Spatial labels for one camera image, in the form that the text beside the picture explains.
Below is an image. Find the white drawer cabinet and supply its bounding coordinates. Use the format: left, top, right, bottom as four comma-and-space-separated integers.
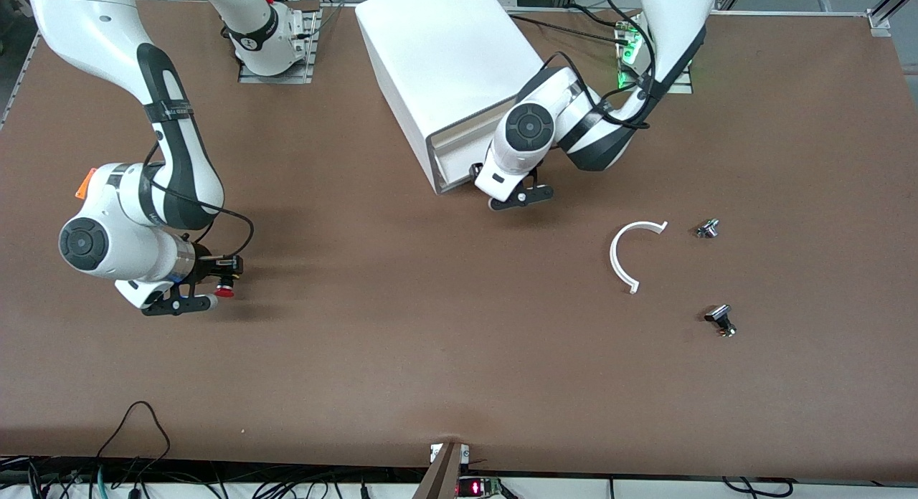
354, 0, 547, 196

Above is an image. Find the brown angled post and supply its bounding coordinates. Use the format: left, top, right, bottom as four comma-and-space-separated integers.
412, 442, 468, 499

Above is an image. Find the black cable behind cabinet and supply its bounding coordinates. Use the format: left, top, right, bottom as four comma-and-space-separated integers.
508, 13, 626, 47

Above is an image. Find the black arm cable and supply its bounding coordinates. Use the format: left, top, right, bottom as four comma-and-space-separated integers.
146, 139, 256, 262
536, 0, 659, 132

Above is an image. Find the aluminium frame rail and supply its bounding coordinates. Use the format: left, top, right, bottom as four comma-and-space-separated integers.
866, 0, 918, 38

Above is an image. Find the white semicircular plastic bracket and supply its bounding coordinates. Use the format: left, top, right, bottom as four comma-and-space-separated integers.
609, 219, 669, 295

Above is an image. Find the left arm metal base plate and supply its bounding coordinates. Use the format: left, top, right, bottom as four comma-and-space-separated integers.
615, 11, 694, 95

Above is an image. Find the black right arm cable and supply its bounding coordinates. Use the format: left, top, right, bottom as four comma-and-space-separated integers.
146, 139, 256, 262

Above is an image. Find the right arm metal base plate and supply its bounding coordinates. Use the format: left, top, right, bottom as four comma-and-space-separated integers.
237, 0, 321, 85

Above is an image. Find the black metal key switch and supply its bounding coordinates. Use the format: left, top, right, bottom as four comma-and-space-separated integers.
704, 304, 738, 338

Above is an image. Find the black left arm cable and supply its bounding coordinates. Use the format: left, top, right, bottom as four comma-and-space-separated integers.
536, 0, 659, 132

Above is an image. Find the red LED device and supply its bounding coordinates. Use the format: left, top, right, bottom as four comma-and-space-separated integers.
456, 475, 504, 499

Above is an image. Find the black looped cable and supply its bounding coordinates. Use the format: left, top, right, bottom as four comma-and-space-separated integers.
95, 400, 172, 480

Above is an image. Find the white drawer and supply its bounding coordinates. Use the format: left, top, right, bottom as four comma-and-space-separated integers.
435, 115, 504, 194

